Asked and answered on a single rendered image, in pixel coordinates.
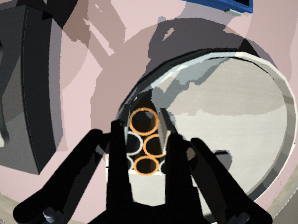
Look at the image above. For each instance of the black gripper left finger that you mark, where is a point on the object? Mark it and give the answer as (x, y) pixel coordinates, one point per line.
(61, 194)

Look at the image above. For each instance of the bronze bushing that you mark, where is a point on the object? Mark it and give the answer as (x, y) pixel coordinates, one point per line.
(145, 167)
(152, 149)
(146, 127)

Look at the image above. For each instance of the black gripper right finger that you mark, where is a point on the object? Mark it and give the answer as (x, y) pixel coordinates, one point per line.
(219, 189)

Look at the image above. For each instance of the blue crate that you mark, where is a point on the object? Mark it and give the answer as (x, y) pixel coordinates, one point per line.
(232, 6)

